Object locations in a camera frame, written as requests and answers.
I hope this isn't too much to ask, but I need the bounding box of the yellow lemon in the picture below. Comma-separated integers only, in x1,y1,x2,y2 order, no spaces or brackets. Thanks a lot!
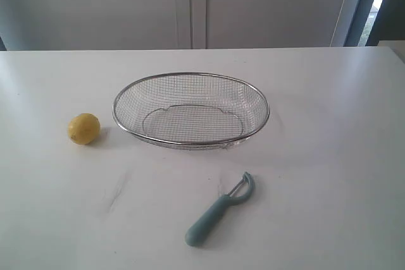
67,113,101,145

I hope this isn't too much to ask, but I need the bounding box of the teal handled peeler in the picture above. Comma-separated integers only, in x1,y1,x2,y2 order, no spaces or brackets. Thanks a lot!
185,172,256,247

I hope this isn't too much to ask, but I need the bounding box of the oval wire mesh basket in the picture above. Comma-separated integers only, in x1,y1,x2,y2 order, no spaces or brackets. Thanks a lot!
112,72,270,150

